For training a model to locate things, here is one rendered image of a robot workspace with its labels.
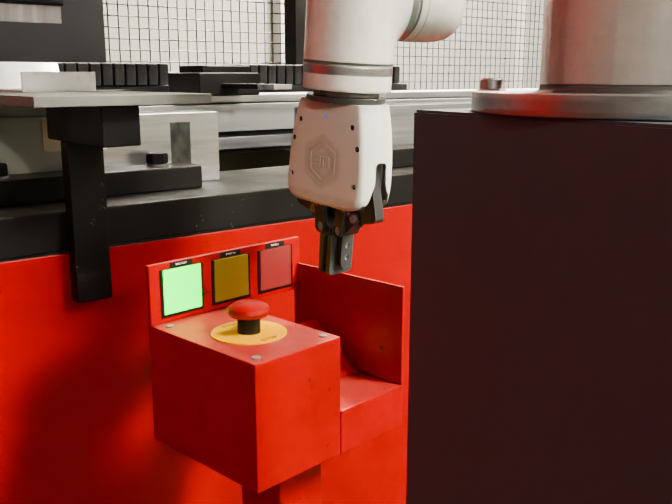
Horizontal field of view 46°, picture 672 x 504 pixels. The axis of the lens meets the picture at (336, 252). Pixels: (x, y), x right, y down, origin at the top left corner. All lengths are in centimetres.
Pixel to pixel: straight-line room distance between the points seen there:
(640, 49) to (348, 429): 51
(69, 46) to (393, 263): 76
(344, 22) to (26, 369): 50
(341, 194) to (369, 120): 7
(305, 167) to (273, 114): 74
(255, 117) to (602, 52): 114
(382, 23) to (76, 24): 96
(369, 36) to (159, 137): 44
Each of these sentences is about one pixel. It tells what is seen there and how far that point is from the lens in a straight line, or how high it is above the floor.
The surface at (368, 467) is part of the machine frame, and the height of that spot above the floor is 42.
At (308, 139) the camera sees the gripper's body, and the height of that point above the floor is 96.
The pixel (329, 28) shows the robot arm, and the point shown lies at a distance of 73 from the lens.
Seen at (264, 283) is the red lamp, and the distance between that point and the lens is 88.
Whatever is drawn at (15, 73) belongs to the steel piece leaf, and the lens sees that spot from 106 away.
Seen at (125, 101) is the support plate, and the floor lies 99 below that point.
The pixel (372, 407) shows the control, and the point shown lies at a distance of 81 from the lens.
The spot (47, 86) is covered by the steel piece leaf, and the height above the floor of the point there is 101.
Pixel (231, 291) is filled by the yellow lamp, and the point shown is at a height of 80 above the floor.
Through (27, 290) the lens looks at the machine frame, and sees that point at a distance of 91.
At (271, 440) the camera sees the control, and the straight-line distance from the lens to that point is 72.
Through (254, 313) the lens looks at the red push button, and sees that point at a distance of 74.
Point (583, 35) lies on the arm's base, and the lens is 40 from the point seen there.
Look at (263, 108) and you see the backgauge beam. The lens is 149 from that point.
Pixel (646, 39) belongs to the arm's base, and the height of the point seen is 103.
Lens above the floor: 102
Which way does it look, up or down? 12 degrees down
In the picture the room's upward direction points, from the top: straight up
